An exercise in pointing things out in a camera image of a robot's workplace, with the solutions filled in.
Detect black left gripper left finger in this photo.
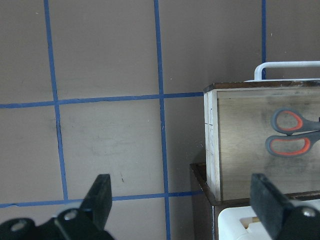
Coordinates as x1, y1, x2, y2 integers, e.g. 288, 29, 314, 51
54, 174, 112, 240

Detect light wooden drawer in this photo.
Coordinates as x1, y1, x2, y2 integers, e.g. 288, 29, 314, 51
204, 80, 320, 201

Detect dark brown wooden cabinet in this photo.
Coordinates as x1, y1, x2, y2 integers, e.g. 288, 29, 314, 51
190, 163, 320, 240

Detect white plastic tray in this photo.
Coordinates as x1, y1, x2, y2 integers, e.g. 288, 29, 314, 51
218, 206, 271, 240

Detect grey orange scissors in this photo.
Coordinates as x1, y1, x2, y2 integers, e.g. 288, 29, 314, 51
265, 107, 320, 158

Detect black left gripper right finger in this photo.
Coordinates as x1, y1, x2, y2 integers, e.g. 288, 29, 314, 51
250, 173, 320, 240

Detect white drawer handle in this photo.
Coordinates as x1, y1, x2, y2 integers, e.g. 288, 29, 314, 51
245, 60, 320, 83

